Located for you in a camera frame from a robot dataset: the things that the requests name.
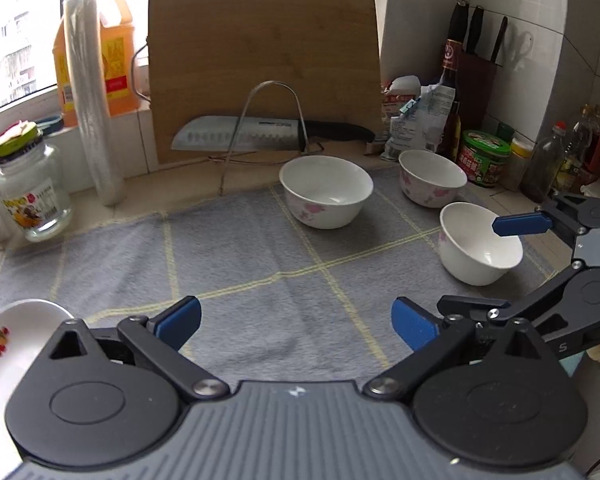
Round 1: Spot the right cling film roll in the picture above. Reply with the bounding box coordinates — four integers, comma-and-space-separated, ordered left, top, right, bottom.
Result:
64, 0, 125, 207

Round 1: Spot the steel santoku knife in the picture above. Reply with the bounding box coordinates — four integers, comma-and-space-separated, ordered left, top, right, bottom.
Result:
171, 116, 375, 153

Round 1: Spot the dark red knife block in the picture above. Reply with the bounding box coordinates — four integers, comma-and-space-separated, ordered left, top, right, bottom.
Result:
454, 0, 510, 137

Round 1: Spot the orange oil jug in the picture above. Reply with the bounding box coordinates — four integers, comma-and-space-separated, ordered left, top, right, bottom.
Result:
53, 0, 140, 128

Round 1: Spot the white fruit plate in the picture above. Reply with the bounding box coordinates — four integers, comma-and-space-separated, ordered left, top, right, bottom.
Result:
0, 299, 72, 479

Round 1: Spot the green lidded paste tub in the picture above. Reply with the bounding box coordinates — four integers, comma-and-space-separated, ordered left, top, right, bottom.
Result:
456, 130, 510, 188

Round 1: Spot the glass jar green lid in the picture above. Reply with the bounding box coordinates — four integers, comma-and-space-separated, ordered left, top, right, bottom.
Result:
0, 122, 72, 243

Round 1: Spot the red white salt bag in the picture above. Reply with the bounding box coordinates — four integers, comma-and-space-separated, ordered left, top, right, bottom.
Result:
381, 75, 422, 130

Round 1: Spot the bamboo cutting board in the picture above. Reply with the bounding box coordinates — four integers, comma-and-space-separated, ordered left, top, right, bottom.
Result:
148, 0, 381, 165

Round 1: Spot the white bowl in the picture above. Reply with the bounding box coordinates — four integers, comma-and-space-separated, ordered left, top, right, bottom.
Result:
399, 150, 468, 209
438, 202, 524, 287
278, 155, 374, 230

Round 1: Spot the dark soy sauce bottle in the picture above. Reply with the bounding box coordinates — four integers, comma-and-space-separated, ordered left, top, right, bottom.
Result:
436, 37, 464, 162

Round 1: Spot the small yellow lid jar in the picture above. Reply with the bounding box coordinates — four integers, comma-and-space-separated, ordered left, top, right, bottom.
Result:
500, 138, 534, 191

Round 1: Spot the grey blue checked towel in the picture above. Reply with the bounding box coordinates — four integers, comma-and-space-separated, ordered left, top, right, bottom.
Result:
0, 168, 557, 383

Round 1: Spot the wire board stand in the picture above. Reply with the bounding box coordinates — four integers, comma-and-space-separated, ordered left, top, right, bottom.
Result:
218, 80, 324, 196

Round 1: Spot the yellow label oil bottle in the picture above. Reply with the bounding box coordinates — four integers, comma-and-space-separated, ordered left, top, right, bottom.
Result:
554, 104, 595, 193

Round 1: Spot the red cap glass bottle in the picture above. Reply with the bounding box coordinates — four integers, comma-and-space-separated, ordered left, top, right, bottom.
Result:
519, 122, 567, 204

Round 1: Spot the white clipped food bag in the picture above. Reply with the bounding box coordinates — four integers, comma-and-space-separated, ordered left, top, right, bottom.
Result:
380, 84, 446, 162

